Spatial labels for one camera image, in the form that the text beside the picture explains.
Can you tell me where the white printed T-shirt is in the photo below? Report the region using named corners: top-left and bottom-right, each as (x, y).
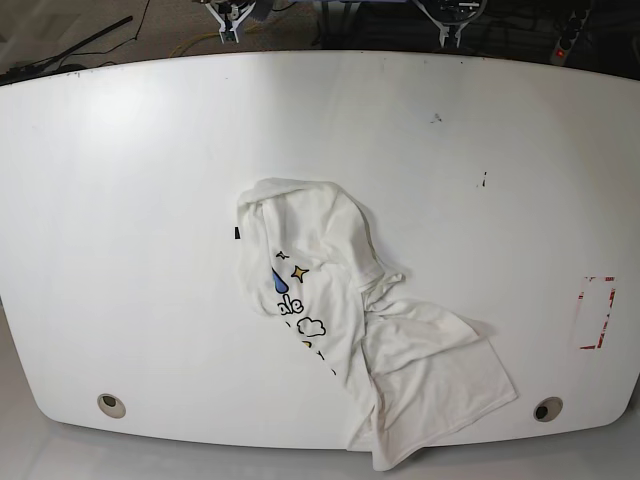
top-left (237, 178), bottom-right (517, 472)

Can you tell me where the red tape rectangle marking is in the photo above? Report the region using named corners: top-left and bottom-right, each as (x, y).
top-left (573, 276), bottom-right (616, 351)

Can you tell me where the black power strip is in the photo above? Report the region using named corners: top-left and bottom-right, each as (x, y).
top-left (550, 0), bottom-right (593, 66)

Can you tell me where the black tripod stand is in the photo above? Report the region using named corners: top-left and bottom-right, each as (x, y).
top-left (0, 15), bottom-right (135, 85)

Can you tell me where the yellow cable on floor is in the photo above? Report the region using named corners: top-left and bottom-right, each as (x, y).
top-left (172, 13), bottom-right (261, 57)

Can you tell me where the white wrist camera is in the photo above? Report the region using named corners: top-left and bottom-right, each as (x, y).
top-left (413, 0), bottom-right (488, 47)
top-left (203, 0), bottom-right (256, 43)

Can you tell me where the left table cable grommet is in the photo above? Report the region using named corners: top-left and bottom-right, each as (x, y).
top-left (97, 393), bottom-right (126, 419)

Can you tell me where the table cable grommet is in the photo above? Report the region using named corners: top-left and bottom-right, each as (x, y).
top-left (533, 397), bottom-right (564, 423)
top-left (97, 393), bottom-right (126, 419)

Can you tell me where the right table cable grommet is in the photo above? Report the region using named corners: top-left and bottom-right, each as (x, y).
top-left (533, 397), bottom-right (564, 423)

